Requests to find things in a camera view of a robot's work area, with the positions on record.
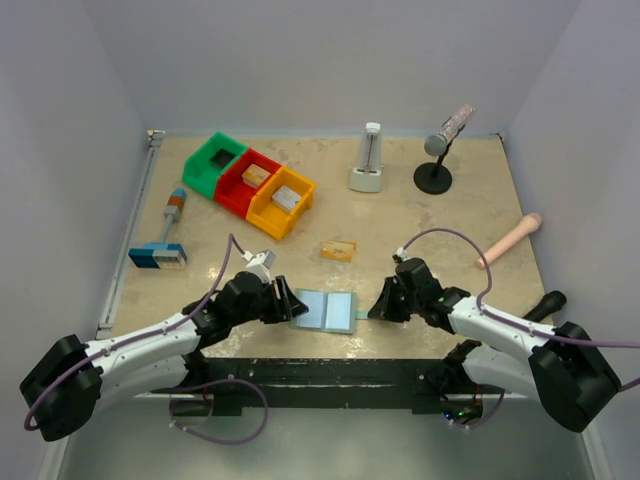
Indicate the yellow plastic bin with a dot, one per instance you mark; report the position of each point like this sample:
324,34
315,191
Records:
266,216

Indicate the card stack in yellow bin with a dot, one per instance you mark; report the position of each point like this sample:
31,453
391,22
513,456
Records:
285,198

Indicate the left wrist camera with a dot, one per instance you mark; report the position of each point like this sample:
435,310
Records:
259,264

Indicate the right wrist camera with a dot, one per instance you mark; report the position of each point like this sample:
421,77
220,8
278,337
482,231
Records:
400,255

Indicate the green plastic bin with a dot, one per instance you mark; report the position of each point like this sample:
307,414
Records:
209,162

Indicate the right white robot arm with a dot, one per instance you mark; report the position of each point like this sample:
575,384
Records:
559,367

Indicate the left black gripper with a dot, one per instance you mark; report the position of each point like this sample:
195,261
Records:
280,299

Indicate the black microphone stand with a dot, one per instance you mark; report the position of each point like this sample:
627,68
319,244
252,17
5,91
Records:
433,177

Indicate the grey glitter microphone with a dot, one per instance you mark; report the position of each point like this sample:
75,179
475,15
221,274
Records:
447,131

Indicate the white metronome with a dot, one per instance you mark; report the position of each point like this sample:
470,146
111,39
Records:
366,175

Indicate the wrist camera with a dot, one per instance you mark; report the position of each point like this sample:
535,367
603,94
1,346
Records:
259,264
400,255

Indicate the toy block hammer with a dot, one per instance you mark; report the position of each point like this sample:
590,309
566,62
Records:
161,254

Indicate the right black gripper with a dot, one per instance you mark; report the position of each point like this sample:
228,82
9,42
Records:
396,298

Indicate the aluminium frame rail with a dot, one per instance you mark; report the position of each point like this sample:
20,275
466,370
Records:
55,452

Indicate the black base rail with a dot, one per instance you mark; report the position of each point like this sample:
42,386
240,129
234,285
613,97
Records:
404,384

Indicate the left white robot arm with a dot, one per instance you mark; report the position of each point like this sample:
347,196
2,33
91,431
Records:
74,379

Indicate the green card holder wallet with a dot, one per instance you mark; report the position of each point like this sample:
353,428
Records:
332,312

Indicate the black item in green bin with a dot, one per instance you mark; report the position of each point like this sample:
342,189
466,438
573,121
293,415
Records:
222,158

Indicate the card stack in red bin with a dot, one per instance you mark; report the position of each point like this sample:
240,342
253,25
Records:
254,176

